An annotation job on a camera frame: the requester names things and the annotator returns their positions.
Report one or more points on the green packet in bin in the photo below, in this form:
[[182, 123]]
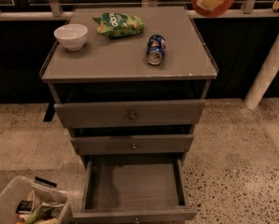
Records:
[[46, 213]]

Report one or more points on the green chip bag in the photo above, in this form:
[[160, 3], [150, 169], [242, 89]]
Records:
[[117, 25]]

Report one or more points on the grey top drawer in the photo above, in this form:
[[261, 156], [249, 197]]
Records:
[[124, 114]]

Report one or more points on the red apple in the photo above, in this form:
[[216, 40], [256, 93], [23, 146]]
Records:
[[215, 13]]

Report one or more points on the white diagonal pole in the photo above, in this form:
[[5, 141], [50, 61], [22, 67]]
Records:
[[264, 78]]

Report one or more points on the white ceramic bowl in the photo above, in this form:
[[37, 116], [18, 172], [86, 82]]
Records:
[[72, 36]]

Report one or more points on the grey middle drawer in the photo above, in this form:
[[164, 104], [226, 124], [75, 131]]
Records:
[[134, 144]]

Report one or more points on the black item in bin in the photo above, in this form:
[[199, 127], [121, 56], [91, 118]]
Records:
[[25, 207]]

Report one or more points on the grey open bottom drawer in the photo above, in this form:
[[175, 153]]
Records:
[[134, 190]]

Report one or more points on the clear plastic storage bin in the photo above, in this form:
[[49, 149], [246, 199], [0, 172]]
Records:
[[22, 188]]

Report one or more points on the grey drawer cabinet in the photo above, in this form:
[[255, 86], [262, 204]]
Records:
[[117, 70]]

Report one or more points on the blue soda can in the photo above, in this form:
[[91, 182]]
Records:
[[155, 51]]

